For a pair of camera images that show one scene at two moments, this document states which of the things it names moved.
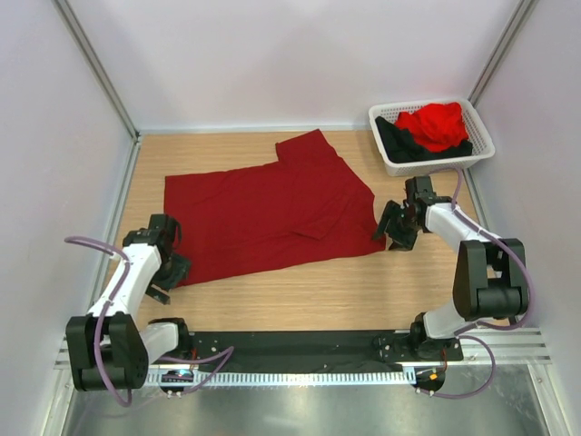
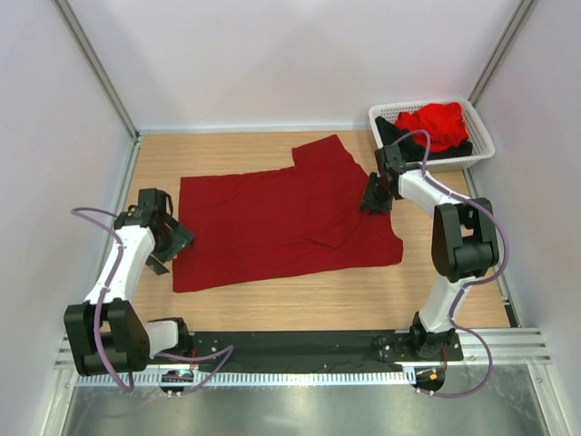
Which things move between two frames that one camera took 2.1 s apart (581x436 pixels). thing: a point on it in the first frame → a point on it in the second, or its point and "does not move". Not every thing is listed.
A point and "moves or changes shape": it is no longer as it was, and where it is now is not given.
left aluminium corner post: (108, 84) does not move
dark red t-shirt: (310, 203) moves or changes shape
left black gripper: (180, 270) → (180, 239)
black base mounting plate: (325, 349) does not move
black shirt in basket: (402, 148) does not move
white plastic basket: (483, 147) does not move
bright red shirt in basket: (438, 126) does not move
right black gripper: (402, 242) → (369, 201)
